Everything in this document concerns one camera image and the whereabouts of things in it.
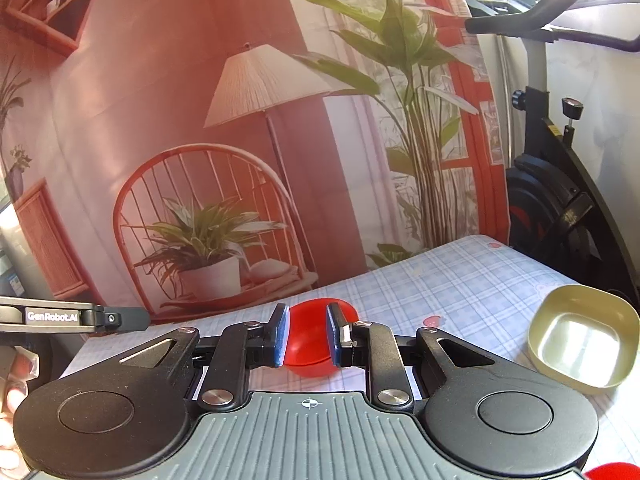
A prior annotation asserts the olive green square bowl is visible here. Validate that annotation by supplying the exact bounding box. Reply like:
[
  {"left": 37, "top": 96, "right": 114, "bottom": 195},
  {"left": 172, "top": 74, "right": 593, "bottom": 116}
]
[{"left": 525, "top": 283, "right": 640, "bottom": 390}]

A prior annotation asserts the red plate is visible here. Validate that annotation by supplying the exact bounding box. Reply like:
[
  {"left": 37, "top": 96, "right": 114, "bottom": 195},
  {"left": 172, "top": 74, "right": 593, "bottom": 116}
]
[{"left": 584, "top": 461, "right": 640, "bottom": 480}]

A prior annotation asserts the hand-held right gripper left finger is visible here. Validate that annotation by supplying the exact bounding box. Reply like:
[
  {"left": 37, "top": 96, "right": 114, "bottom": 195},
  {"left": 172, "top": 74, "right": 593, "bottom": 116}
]
[{"left": 118, "top": 303, "right": 292, "bottom": 410}]

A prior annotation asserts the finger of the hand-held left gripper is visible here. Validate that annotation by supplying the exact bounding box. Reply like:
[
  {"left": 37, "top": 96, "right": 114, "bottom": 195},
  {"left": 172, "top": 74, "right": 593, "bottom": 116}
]
[{"left": 81, "top": 304, "right": 151, "bottom": 332}]

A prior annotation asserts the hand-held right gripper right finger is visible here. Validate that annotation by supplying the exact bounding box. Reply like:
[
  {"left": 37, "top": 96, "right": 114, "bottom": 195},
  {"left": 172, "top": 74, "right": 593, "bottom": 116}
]
[{"left": 325, "top": 302, "right": 505, "bottom": 406}]

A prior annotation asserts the blue checked tablecloth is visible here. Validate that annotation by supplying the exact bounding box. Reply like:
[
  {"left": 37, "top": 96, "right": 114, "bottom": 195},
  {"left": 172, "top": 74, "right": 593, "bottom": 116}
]
[{"left": 59, "top": 233, "right": 640, "bottom": 480}]

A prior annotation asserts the printed backdrop cloth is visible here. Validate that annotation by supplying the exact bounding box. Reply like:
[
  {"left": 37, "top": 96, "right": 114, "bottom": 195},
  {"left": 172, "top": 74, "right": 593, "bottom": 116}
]
[{"left": 0, "top": 0, "right": 512, "bottom": 322}]

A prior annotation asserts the person's left hand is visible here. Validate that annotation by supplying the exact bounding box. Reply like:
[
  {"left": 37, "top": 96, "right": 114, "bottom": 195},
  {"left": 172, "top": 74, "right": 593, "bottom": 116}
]
[{"left": 0, "top": 346, "right": 41, "bottom": 467}]

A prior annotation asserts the red bowl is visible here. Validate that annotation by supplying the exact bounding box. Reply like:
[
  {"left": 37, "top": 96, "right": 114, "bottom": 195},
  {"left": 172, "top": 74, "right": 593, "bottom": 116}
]
[{"left": 284, "top": 298, "right": 362, "bottom": 379}]

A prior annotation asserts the black exercise bike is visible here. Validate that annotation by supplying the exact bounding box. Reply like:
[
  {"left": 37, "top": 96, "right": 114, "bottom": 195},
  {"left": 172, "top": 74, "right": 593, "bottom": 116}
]
[{"left": 464, "top": 0, "right": 640, "bottom": 307}]

